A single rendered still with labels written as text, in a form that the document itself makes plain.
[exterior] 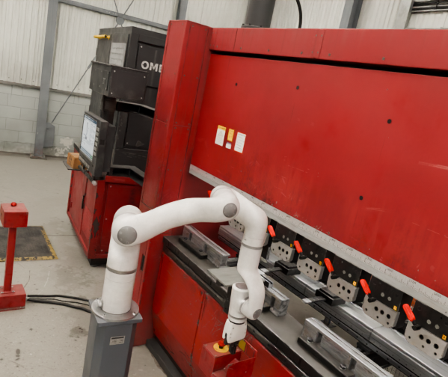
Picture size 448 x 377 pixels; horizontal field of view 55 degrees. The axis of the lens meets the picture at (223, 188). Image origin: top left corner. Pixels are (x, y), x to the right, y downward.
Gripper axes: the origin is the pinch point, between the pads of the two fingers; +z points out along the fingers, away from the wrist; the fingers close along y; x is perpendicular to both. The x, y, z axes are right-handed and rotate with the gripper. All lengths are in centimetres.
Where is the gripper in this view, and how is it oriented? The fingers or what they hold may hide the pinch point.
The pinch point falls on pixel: (232, 348)
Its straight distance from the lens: 204.6
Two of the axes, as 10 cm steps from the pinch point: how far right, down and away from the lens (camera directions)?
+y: -8.1, 0.6, -5.9
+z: -1.3, 9.5, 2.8
